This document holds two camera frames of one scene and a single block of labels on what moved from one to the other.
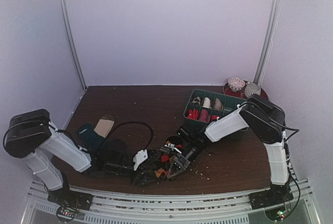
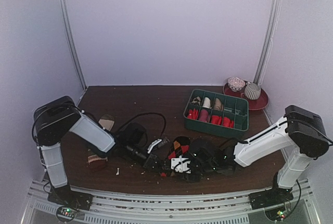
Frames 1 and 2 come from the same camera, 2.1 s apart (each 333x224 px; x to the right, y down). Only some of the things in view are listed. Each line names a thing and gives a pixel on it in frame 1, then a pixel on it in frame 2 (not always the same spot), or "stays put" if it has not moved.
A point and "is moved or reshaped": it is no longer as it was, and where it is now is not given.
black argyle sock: x=171 y=146 is moved or reshaped
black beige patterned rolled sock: x=196 y=101 stays put
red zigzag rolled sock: x=193 y=114 stays put
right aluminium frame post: x=270 y=28 stays put
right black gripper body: x=181 y=161 to x=189 y=166
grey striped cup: x=251 y=89 stays put
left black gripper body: x=137 y=178 to x=149 y=161
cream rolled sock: x=206 y=102 stays put
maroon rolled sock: x=204 y=116 stays put
